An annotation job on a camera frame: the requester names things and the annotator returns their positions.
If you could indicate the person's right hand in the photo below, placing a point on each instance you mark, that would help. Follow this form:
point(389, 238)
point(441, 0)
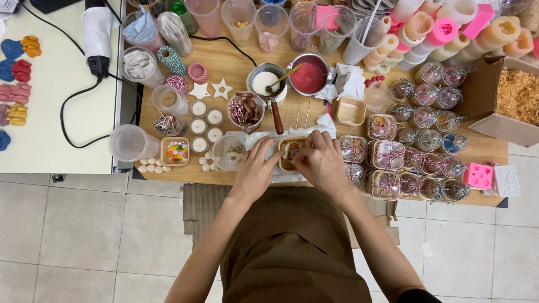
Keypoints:
point(326, 168)

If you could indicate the person's left hand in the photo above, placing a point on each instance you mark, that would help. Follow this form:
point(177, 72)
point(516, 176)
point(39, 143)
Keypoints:
point(252, 172)

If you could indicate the beige container with brown filling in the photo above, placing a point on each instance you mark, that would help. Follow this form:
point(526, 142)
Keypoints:
point(290, 146)

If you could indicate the square clear box with twine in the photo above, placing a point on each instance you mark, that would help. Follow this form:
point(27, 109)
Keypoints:
point(387, 155)
point(381, 126)
point(356, 174)
point(353, 149)
point(384, 185)

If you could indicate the clear cup with dried herbs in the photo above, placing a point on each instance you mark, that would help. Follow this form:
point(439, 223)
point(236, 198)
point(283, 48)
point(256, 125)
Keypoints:
point(227, 152)

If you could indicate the white paper towel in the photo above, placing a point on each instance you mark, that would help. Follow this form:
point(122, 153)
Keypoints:
point(259, 136)

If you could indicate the white tealight candle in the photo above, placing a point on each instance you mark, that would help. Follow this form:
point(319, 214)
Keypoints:
point(198, 126)
point(199, 144)
point(214, 134)
point(215, 117)
point(198, 108)

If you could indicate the empty beige container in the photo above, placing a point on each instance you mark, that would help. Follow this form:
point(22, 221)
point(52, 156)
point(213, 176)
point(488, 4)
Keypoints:
point(350, 111)

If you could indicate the clear cup with ribbons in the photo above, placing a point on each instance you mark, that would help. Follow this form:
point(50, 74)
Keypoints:
point(246, 110)

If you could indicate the beige tray with colourful beads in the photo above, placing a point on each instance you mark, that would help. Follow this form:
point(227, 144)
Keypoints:
point(175, 151)

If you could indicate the person's brown apron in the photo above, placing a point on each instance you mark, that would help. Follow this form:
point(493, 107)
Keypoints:
point(290, 248)

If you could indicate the clear plastic lid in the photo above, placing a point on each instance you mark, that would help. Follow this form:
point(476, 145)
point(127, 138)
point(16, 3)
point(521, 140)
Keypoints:
point(378, 97)

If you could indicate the crumpled white tissue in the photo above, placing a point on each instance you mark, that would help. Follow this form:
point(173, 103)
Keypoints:
point(347, 82)

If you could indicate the small pot with white wax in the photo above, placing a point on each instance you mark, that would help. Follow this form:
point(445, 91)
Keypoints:
point(262, 84)

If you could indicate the metal pot with pink wax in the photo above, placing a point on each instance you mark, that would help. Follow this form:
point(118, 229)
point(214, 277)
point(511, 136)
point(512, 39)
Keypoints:
point(307, 78)

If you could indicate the white star ornament with hole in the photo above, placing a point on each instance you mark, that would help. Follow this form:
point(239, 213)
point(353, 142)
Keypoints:
point(217, 86)

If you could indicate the clear cup with twine sticks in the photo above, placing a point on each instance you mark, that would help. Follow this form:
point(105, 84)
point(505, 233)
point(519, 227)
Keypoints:
point(167, 125)

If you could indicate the solid white star ornament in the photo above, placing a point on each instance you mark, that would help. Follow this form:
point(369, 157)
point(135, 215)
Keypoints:
point(199, 90)

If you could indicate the group of white wax shells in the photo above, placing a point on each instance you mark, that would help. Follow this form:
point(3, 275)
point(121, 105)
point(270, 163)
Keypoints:
point(153, 165)

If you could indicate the red wax berries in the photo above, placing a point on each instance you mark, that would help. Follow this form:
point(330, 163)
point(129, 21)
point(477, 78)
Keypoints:
point(374, 80)

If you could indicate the gold spoon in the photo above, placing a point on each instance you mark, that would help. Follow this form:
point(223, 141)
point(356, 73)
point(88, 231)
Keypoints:
point(286, 75)

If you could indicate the group of round twine-tied jars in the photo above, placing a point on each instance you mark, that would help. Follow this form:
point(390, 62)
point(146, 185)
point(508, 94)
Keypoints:
point(427, 139)

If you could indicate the clear cup with brown label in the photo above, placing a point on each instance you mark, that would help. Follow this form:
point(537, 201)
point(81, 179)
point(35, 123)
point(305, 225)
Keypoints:
point(169, 100)

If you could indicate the red white twine spool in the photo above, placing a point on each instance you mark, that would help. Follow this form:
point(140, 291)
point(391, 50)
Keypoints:
point(177, 84)

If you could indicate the empty clear plastic cup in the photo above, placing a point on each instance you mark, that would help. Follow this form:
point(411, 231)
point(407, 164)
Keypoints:
point(132, 143)

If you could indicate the clear cup with white stick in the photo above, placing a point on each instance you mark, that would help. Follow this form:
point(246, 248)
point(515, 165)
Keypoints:
point(360, 44)

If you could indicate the small paper scrap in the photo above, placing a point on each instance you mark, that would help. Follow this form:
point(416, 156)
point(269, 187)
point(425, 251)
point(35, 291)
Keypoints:
point(426, 249)

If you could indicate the clear cup with green herbs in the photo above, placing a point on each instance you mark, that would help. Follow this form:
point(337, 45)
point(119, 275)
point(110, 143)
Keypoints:
point(334, 33)

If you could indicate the green white twine spool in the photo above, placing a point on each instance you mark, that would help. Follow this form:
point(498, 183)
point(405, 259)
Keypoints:
point(172, 61)

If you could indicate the clear cup with mauve granules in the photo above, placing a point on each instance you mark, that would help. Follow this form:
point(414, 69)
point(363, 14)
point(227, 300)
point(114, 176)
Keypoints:
point(304, 29)

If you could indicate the clear cup with pink granules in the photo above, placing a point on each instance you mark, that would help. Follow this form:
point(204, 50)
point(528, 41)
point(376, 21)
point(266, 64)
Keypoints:
point(270, 31)

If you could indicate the clear cup with yellow bits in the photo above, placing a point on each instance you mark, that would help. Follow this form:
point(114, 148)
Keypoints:
point(239, 23)

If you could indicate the pink silicone mould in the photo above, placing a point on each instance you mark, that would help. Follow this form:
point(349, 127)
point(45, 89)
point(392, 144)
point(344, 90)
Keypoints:
point(478, 176)

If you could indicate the clear jar with white pieces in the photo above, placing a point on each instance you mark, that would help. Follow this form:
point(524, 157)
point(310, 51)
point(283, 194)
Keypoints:
point(139, 66)

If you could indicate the person's black sleeve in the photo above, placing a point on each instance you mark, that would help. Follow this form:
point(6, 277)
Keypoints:
point(417, 296)

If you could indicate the clear jar with wicks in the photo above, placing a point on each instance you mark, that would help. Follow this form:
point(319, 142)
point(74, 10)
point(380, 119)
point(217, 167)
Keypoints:
point(173, 33)

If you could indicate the pink tinted clear cup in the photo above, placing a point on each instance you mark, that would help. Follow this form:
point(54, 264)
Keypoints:
point(204, 19)

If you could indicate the stack of grey lids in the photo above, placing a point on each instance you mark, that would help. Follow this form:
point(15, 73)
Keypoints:
point(370, 7)

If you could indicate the clear cup with green filling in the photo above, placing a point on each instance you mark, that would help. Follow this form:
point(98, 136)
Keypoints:
point(182, 12)

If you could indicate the clear cup with blue paper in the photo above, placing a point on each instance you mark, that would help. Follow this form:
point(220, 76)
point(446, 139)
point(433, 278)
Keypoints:
point(141, 30)

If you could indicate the white silicone mould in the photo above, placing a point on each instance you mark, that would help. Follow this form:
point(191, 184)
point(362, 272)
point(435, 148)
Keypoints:
point(507, 181)

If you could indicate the pile of cylinder silicone moulds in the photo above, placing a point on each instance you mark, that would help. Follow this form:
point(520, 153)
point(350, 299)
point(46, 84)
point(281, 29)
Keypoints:
point(454, 33)

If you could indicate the cardboard box with wood shavings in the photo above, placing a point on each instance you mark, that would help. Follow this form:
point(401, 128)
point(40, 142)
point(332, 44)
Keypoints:
point(516, 96)

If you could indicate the black white heat gun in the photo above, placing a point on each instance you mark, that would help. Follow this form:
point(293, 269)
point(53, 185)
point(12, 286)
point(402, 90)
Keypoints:
point(97, 38)

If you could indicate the group of coloured wax figures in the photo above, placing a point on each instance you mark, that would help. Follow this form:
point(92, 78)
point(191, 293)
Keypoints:
point(19, 75)

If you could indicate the black device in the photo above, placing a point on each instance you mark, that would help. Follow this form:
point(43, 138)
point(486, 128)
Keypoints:
point(52, 5)

